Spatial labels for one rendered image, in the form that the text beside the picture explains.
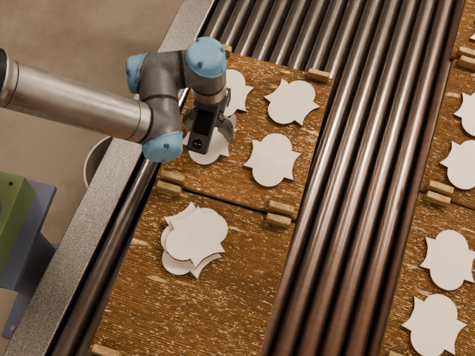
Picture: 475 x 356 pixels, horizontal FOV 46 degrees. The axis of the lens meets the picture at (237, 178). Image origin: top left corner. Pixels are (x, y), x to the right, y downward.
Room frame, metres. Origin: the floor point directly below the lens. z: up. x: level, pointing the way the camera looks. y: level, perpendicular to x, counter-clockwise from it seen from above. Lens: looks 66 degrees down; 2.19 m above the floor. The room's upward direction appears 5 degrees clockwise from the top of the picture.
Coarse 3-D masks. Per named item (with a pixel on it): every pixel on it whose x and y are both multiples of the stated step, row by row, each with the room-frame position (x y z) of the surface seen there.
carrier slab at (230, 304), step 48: (144, 240) 0.38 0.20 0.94; (240, 240) 0.40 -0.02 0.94; (288, 240) 0.41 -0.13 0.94; (144, 288) 0.27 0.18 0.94; (192, 288) 0.28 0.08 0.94; (240, 288) 0.29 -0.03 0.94; (96, 336) 0.16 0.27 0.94; (144, 336) 0.17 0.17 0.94; (192, 336) 0.18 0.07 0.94; (240, 336) 0.18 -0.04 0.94
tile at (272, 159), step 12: (252, 144) 0.65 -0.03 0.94; (264, 144) 0.65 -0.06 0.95; (276, 144) 0.65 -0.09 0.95; (288, 144) 0.65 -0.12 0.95; (252, 156) 0.61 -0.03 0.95; (264, 156) 0.61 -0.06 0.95; (276, 156) 0.62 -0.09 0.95; (288, 156) 0.62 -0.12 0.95; (252, 168) 0.58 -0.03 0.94; (264, 168) 0.58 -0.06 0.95; (276, 168) 0.58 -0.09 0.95; (288, 168) 0.59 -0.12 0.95; (264, 180) 0.55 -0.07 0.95; (276, 180) 0.55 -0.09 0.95
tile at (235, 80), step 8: (232, 72) 0.85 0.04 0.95; (232, 80) 0.83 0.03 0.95; (240, 80) 0.83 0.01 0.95; (232, 88) 0.80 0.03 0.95; (240, 88) 0.80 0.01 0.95; (248, 88) 0.81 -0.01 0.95; (232, 96) 0.78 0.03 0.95; (240, 96) 0.78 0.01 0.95; (232, 104) 0.75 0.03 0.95; (240, 104) 0.76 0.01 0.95; (224, 112) 0.73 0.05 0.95; (232, 112) 0.73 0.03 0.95
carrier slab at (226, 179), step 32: (256, 64) 0.89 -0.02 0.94; (192, 96) 0.77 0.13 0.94; (256, 96) 0.79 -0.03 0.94; (320, 96) 0.81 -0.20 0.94; (256, 128) 0.70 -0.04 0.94; (288, 128) 0.70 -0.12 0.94; (192, 160) 0.59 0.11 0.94; (224, 160) 0.60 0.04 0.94; (224, 192) 0.52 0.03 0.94; (256, 192) 0.52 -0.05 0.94; (288, 192) 0.53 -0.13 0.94
